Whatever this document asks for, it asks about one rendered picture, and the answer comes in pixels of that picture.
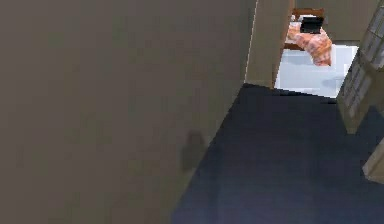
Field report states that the bed with orange blanket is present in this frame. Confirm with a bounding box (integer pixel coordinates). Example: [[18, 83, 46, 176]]
[[283, 7, 333, 67]]

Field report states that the beige cabinet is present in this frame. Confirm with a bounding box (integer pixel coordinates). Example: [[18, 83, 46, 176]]
[[362, 138, 384, 184]]

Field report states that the black laptop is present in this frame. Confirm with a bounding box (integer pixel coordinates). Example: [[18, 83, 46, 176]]
[[299, 15, 325, 35]]

